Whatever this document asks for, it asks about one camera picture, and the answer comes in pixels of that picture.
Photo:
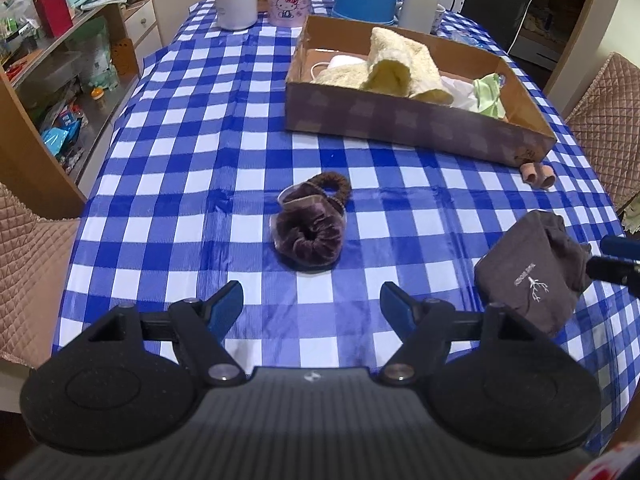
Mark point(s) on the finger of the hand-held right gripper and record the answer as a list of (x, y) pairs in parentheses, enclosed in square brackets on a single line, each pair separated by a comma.
[(622, 246), (615, 271)]

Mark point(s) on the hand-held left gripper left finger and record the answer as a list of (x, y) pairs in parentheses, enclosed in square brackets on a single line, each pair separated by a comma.
[(225, 306)]

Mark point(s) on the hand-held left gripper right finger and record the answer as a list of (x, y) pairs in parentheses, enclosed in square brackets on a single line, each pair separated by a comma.
[(395, 306)]

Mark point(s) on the dark grey cloth pouch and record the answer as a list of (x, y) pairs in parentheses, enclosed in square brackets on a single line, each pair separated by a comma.
[(525, 270)]

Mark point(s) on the brown velvet scrunchie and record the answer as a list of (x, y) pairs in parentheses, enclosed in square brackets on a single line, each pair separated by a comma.
[(307, 235)]

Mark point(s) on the cardboard box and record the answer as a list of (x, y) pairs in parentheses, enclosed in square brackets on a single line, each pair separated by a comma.
[(400, 125)]

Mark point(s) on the pale green cloth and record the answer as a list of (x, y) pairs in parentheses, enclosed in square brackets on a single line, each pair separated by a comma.
[(487, 95)]

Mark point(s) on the yellow fluffy towel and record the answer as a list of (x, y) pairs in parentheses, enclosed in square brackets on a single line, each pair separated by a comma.
[(395, 65)]

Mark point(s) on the pink foam roller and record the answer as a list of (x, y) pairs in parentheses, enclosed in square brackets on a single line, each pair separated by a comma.
[(526, 172), (545, 177)]

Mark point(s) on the quilted beige chair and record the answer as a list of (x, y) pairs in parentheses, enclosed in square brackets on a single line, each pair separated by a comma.
[(30, 270), (605, 125)]

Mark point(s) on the blue white checkered tablecloth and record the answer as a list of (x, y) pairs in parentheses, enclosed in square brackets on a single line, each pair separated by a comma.
[(175, 160)]

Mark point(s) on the red patterned clothing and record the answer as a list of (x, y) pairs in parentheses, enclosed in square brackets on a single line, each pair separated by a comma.
[(615, 465)]

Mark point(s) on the white cloth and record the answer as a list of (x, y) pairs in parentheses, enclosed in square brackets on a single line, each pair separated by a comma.
[(460, 92)]

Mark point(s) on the blue snack packet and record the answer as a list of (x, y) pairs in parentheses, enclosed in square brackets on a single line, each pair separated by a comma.
[(60, 137)]

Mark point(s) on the wooden shelf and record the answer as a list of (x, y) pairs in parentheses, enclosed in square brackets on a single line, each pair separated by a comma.
[(30, 170)]

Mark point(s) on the small orange toy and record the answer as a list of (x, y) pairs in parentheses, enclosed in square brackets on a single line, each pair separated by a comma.
[(96, 96)]

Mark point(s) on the blue tissue pack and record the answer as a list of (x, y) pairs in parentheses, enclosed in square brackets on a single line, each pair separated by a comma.
[(462, 37)]

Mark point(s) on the black fridge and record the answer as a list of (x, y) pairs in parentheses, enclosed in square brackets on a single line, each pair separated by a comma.
[(500, 5)]

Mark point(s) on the green print plastic bag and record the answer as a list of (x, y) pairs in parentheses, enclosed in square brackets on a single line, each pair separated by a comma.
[(95, 55)]

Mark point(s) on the patterned ceramic cup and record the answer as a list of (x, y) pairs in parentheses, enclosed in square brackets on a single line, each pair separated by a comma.
[(440, 16)]

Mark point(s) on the clear plastic box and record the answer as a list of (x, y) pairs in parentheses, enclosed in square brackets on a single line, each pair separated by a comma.
[(45, 70)]

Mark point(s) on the white mug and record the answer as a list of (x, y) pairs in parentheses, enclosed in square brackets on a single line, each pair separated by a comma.
[(235, 7)]

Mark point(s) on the red canister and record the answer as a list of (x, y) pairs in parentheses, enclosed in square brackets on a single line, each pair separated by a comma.
[(54, 10)]

